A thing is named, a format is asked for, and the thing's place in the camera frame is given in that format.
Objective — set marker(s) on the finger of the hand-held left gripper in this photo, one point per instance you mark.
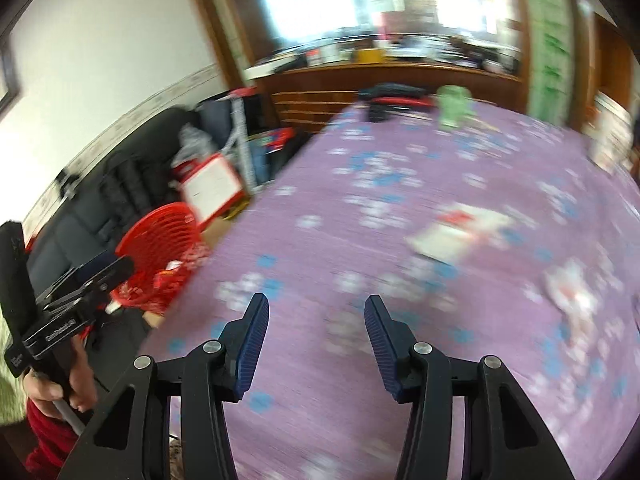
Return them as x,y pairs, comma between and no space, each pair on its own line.
112,270
97,261

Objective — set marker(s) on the dark blue bag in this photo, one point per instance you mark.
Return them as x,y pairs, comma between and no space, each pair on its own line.
215,120

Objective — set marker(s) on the dark framed picture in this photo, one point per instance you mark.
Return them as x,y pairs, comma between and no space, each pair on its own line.
7,75

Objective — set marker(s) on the red plastic mesh basket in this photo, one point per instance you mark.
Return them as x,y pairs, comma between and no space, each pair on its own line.
155,240

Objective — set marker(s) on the purple floral tablecloth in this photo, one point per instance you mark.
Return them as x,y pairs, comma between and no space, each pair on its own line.
325,200

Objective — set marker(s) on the colourful printed package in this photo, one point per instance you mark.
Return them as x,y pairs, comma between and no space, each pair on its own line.
272,140

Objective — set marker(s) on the light green cloth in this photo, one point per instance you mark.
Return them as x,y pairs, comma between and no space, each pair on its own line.
10,395

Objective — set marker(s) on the white red printed wrapper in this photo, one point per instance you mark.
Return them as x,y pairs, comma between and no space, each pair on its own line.
572,290

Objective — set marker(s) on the black sofa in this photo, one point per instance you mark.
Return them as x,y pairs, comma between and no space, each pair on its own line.
75,240

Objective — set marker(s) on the bamboo painted wall panel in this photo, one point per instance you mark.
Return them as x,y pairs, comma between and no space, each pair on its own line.
547,35

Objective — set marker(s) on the white board with red rim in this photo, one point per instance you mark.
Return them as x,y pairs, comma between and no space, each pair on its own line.
210,185

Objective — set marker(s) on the black jacket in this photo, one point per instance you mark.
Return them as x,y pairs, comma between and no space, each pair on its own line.
130,185

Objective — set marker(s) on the printed white paper cup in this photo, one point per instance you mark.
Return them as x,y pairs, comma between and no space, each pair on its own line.
610,135

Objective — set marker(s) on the long black case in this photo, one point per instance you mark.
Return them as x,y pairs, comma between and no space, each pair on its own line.
395,91

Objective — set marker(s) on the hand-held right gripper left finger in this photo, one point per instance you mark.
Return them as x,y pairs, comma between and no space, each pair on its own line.
252,350

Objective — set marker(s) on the person's left hand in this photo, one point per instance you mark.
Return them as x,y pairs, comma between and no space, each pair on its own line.
40,387

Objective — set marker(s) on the yellow box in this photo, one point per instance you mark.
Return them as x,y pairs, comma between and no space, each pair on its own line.
366,55

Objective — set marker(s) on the green plastic bag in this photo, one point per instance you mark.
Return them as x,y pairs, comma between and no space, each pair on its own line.
452,105

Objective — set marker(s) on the crumpled white wrapper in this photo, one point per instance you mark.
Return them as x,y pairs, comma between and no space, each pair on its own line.
450,240

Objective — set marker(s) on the clear plastic bag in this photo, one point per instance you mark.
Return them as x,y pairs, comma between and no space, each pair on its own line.
192,145

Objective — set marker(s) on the wooden counter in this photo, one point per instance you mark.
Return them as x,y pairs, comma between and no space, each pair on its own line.
320,85

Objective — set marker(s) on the person's left forearm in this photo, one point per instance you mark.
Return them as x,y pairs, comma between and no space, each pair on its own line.
47,440

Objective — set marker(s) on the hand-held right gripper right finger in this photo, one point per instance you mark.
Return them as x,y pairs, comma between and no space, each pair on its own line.
382,350

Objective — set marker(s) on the brown wooden door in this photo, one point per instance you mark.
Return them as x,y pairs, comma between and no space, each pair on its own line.
612,60

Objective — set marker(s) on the small black pouch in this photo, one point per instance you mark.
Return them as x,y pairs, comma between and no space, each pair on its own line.
378,112

